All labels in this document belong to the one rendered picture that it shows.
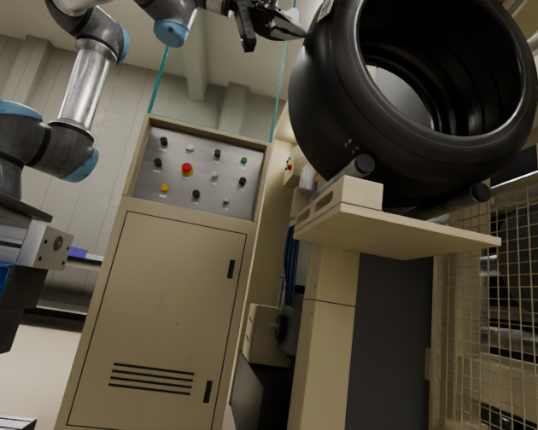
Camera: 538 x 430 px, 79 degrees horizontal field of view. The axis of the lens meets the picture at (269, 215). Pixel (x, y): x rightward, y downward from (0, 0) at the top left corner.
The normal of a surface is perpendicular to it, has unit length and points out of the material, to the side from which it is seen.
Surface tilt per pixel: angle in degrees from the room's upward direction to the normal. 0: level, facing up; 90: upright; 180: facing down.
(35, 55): 90
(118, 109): 90
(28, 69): 90
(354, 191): 90
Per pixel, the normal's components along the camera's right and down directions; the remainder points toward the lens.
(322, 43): -0.59, -0.18
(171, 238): 0.19, -0.22
